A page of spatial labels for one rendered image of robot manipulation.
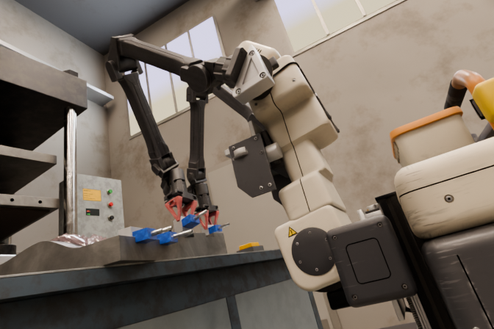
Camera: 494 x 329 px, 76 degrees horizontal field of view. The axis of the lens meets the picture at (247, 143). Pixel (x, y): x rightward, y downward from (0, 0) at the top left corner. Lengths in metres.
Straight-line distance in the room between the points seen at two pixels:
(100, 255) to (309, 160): 0.54
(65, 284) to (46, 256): 0.17
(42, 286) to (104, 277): 0.12
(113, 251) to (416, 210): 0.61
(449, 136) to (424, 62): 3.11
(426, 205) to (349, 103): 3.19
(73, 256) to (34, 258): 0.11
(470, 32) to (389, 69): 0.81
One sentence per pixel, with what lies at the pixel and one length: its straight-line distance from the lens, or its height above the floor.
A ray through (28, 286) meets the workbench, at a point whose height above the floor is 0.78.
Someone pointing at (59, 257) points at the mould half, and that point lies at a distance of 0.88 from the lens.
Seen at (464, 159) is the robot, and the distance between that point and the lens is 0.61.
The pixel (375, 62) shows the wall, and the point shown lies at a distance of 3.91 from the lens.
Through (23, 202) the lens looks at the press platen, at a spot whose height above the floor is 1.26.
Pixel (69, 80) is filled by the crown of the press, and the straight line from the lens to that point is 2.08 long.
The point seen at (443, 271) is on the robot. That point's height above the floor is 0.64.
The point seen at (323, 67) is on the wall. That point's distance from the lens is 4.00.
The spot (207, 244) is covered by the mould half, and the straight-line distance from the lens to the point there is 1.15.
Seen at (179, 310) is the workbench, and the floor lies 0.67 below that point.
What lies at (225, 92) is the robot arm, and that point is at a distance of 1.33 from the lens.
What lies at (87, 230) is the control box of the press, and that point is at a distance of 1.93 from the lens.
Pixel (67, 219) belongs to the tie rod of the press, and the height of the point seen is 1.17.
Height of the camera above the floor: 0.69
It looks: 24 degrees up
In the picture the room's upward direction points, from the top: 15 degrees counter-clockwise
